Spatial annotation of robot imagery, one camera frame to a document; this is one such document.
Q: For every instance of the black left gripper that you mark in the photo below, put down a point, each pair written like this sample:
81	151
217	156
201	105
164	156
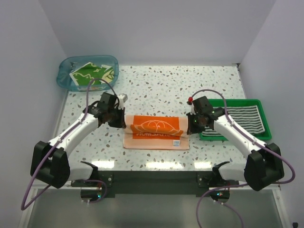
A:
120	123

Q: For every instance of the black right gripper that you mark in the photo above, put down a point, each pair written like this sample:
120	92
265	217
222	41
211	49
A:
192	129

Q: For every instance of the orange white towel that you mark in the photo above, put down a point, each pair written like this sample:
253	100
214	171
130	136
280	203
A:
156	133

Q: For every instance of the green white striped towel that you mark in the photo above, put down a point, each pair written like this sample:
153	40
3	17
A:
249	118

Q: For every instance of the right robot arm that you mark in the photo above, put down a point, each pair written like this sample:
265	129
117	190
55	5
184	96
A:
263	165

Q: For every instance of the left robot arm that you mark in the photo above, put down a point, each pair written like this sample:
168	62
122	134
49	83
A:
50	161

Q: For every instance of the green cream patterned towel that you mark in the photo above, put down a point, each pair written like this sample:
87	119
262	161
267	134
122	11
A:
83	75

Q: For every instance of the teal plastic laundry basket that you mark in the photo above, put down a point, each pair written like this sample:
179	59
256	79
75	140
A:
72	63

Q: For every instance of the green plastic tray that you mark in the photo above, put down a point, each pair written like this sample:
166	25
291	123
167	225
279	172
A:
211	135

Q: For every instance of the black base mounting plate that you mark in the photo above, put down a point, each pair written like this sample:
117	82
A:
152	183

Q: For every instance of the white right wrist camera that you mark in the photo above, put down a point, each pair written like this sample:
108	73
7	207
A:
190	103

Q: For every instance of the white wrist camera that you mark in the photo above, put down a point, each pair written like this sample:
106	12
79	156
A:
122	100
190	103

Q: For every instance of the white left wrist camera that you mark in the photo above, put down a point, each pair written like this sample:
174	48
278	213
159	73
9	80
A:
122	100

